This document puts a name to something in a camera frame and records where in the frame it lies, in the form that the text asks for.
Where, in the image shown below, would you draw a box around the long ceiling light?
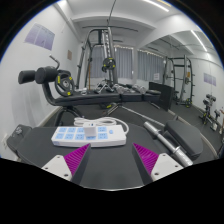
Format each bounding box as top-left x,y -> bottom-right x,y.
190,29 -> 208,53
143,0 -> 170,13

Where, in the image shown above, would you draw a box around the black weight bench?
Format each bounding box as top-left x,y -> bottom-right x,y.
17,65 -> 162,128

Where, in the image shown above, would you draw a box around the black squat rack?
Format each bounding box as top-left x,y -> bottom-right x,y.
162,54 -> 195,108

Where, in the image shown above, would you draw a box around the silver barbell sleeve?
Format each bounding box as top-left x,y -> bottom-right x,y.
143,120 -> 194,167

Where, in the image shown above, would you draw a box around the white coiled power cable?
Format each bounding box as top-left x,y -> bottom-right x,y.
73,116 -> 130,134

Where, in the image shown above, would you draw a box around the black power rack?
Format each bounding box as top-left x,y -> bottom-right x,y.
75,28 -> 119,91

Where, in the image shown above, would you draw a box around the white power strip blue sockets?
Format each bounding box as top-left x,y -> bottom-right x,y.
50,125 -> 128,148

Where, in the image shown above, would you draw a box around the grey window curtain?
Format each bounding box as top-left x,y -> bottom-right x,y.
137,49 -> 165,83
89,44 -> 134,81

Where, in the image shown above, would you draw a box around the black exercise machine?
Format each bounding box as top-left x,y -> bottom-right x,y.
199,93 -> 224,133

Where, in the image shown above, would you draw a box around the black padded seat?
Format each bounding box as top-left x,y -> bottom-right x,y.
163,119 -> 204,161

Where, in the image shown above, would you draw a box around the small black yellow weight plate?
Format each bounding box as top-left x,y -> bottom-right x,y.
101,57 -> 117,73

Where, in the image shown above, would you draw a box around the chrome dumbbells group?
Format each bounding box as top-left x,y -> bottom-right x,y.
94,79 -> 148,95

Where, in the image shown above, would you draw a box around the small purple wall poster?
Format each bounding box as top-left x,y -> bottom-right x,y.
203,72 -> 218,87

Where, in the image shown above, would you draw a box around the large purple wall poster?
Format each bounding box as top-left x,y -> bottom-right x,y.
23,22 -> 56,52

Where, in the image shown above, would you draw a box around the black weight plate yellow marks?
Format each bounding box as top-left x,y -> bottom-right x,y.
54,69 -> 76,98

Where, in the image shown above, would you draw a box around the black box panel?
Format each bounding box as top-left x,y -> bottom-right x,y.
148,81 -> 175,112

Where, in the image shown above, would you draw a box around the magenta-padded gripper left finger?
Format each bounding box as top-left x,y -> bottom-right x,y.
41,143 -> 92,185

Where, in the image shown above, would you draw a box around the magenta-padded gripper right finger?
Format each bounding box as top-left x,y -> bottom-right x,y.
132,142 -> 184,186

